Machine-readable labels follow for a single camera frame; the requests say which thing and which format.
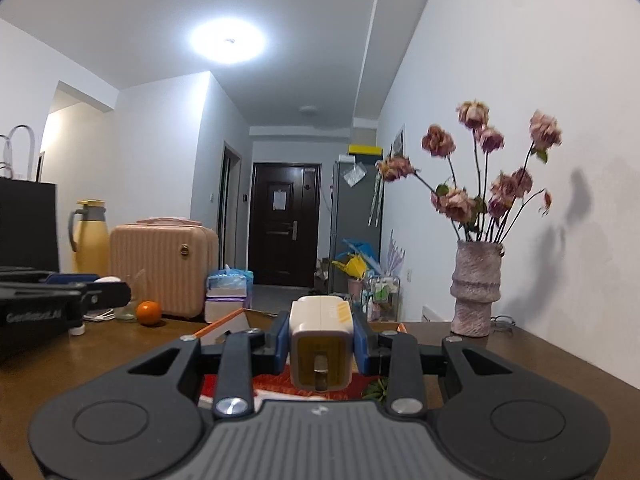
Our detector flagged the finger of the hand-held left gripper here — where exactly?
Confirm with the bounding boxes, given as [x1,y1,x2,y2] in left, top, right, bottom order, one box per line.
[0,267,102,287]
[80,281,133,312]

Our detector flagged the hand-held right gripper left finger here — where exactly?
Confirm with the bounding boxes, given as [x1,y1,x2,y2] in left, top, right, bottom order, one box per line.
[127,312,291,419]

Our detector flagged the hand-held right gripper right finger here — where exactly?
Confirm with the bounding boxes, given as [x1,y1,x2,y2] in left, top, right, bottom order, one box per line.
[351,315,516,416]

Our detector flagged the small white yellow box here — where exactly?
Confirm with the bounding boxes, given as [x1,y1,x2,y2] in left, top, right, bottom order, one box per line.
[289,295,357,392]

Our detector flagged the red orange cardboard box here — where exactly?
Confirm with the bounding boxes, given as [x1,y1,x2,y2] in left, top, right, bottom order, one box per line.
[194,307,409,402]

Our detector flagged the clear drinking glass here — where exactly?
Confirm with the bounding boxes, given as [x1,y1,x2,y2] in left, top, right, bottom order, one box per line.
[114,280,139,323]

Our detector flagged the yellow thermos jug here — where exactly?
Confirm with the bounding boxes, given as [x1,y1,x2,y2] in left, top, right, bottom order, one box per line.
[68,199,110,276]

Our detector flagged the orange fruit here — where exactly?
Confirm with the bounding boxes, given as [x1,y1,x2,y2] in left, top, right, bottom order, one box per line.
[135,300,162,326]

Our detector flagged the clear storage container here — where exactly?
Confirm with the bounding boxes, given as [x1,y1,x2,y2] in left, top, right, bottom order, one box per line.
[366,271,402,322]

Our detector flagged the pink ribbed suitcase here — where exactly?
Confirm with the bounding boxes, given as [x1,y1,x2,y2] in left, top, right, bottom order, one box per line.
[108,217,220,320]

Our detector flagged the purple tissue pack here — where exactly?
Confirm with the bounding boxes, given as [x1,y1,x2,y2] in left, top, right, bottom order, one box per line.
[203,293,252,324]

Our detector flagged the black paper bag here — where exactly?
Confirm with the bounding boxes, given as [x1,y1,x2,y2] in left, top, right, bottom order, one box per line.
[0,124,61,275]

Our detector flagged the yellow watering can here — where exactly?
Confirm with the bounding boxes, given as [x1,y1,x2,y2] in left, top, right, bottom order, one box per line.
[332,254,369,279]

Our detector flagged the dark brown door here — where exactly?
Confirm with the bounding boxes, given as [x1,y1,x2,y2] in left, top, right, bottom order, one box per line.
[248,162,321,289]

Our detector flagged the pink ribbed vase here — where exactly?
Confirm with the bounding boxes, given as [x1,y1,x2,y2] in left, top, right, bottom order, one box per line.
[449,239,505,337]

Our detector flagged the grey refrigerator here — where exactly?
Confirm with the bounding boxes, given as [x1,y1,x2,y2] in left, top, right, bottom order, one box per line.
[327,156,384,297]

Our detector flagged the dried pink flowers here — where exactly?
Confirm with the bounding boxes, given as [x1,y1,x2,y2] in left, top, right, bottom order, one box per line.
[375,99,564,245]

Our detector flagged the round ceiling lamp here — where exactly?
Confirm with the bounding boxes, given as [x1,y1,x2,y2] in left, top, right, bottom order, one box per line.
[189,18,267,66]

